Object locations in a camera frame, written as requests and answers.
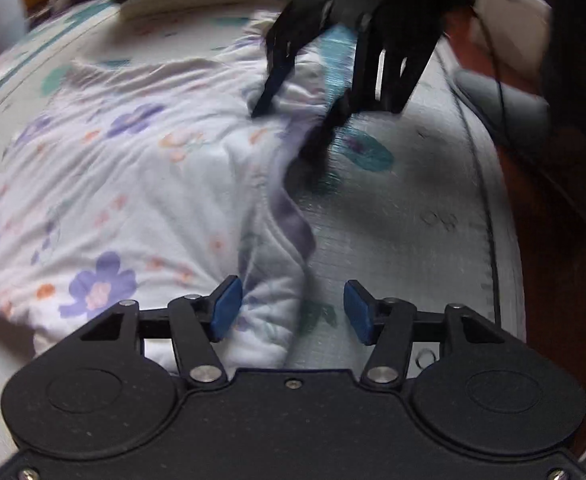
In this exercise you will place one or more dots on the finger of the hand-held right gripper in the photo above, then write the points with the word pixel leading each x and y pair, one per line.
pixel 285 50
pixel 373 70

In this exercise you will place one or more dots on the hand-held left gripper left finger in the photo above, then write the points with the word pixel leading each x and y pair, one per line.
pixel 225 310

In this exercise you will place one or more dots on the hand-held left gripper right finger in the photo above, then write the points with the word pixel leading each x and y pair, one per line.
pixel 360 310

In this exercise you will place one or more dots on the white floral garment purple trim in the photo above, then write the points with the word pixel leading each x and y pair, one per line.
pixel 123 185

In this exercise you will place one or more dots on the cartoon printed play mat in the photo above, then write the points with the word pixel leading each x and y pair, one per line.
pixel 413 240

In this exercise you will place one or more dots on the white box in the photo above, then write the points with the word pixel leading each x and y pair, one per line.
pixel 515 25

